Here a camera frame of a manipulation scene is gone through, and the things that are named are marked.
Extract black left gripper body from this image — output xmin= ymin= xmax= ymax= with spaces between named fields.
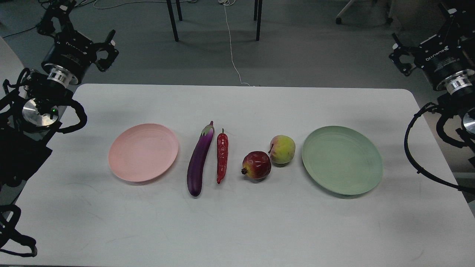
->
xmin=41 ymin=33 xmax=97 ymax=85

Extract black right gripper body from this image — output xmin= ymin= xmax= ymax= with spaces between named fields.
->
xmin=414 ymin=34 xmax=474 ymax=91

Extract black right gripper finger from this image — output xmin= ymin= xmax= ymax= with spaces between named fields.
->
xmin=437 ymin=3 xmax=475 ymax=41
xmin=389 ymin=33 xmax=422 ymax=76

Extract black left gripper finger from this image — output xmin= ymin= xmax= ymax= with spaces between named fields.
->
xmin=37 ymin=0 xmax=76 ymax=37
xmin=93 ymin=30 xmax=119 ymax=72

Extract purple eggplant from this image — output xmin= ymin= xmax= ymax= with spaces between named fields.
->
xmin=187 ymin=121 xmax=215 ymax=197

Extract red chili pepper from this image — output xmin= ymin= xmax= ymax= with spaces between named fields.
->
xmin=216 ymin=128 xmax=229 ymax=184

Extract yellow-green peach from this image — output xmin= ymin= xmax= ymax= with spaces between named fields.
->
xmin=268 ymin=135 xmax=296 ymax=165

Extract red pomegranate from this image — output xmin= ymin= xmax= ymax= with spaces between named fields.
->
xmin=241 ymin=151 xmax=272 ymax=179

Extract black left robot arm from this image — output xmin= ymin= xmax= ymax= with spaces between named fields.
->
xmin=0 ymin=0 xmax=119 ymax=257

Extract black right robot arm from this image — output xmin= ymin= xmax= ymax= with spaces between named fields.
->
xmin=389 ymin=0 xmax=475 ymax=194

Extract white chair seat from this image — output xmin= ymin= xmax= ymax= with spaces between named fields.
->
xmin=0 ymin=37 xmax=24 ymax=98

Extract white office chair base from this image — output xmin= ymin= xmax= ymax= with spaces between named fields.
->
xmin=334 ymin=0 xmax=397 ymax=25

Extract black table leg left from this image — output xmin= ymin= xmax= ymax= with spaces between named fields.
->
xmin=165 ymin=0 xmax=183 ymax=42

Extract black table leg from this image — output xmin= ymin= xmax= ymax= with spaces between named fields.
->
xmin=253 ymin=0 xmax=263 ymax=41
xmin=165 ymin=0 xmax=183 ymax=42

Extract pink plate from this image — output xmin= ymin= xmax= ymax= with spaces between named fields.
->
xmin=108 ymin=123 xmax=179 ymax=182

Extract green plate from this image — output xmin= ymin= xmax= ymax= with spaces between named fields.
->
xmin=301 ymin=126 xmax=383 ymax=196

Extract black table leg right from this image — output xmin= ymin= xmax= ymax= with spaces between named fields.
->
xmin=253 ymin=0 xmax=263 ymax=41

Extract white floor cable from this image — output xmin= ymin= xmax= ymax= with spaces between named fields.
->
xmin=217 ymin=0 xmax=256 ymax=87

